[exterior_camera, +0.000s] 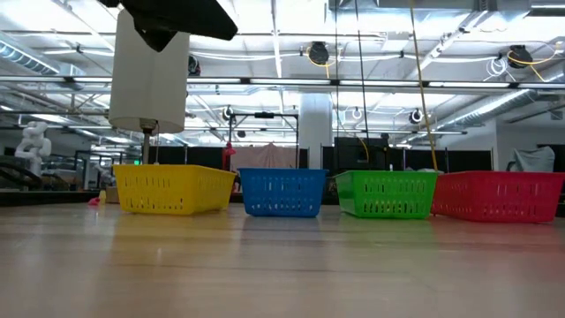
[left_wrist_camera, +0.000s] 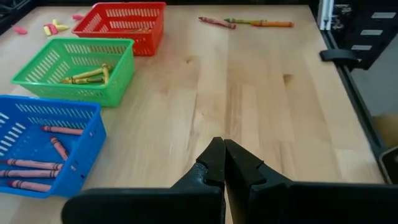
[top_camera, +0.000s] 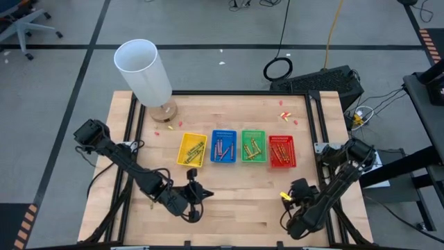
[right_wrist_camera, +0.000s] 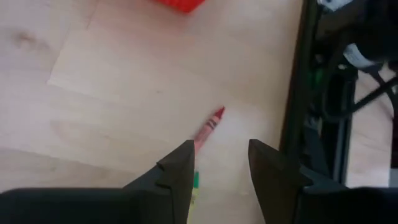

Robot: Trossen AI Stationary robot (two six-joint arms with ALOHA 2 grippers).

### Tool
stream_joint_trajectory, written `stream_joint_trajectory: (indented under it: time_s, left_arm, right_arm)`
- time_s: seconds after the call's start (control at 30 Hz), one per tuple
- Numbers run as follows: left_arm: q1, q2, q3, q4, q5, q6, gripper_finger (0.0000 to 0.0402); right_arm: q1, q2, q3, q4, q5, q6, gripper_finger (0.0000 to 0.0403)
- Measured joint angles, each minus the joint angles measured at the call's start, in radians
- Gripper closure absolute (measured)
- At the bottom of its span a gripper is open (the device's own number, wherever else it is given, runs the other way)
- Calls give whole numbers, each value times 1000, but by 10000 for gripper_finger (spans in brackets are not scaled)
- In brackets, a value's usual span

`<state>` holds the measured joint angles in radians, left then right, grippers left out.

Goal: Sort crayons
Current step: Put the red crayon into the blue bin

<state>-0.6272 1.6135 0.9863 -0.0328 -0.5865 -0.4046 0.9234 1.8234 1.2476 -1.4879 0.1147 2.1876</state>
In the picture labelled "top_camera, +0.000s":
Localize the blue plastic basket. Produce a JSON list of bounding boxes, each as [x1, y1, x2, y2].
[[210, 129, 238, 164]]

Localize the black coiled hanging cable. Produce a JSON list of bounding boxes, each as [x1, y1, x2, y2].
[[262, 0, 294, 83]]

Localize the yellow hanging cable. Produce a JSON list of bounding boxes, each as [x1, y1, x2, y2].
[[323, 0, 344, 69]]

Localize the grey office chair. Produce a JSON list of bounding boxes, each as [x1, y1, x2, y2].
[[0, 0, 64, 60]]

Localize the white paper sheet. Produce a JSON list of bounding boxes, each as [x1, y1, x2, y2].
[[359, 149, 391, 189]]

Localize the red plastic basket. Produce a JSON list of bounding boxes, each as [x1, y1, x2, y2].
[[268, 135, 298, 169]]

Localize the black computer tower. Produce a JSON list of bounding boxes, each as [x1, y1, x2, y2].
[[269, 65, 365, 113]]

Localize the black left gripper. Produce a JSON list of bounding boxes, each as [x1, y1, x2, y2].
[[182, 168, 215, 224]]

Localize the black side table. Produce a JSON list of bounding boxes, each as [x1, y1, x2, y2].
[[402, 58, 444, 167]]

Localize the black metal stand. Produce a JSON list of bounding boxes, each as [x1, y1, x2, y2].
[[359, 145, 444, 232]]

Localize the green plastic basket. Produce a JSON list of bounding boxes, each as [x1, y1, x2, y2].
[[241, 129, 268, 163]]

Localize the yellow plastic basket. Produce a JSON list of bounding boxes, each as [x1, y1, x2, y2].
[[176, 132, 208, 168]]

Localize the white shade table lamp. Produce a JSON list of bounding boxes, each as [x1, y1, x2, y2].
[[113, 38, 178, 123]]

